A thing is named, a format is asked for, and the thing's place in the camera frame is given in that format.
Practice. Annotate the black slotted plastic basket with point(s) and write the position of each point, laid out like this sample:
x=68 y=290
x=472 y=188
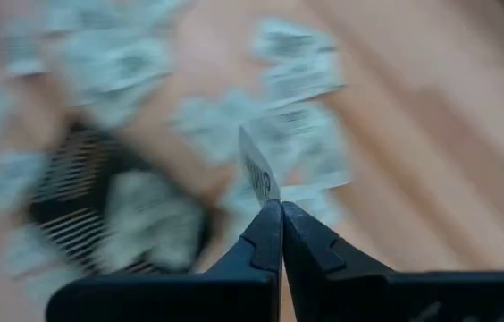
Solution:
x=71 y=197

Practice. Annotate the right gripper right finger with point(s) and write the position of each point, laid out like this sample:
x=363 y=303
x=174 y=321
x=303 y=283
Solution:
x=346 y=290

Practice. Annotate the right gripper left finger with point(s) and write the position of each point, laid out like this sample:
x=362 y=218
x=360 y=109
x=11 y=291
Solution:
x=234 y=295

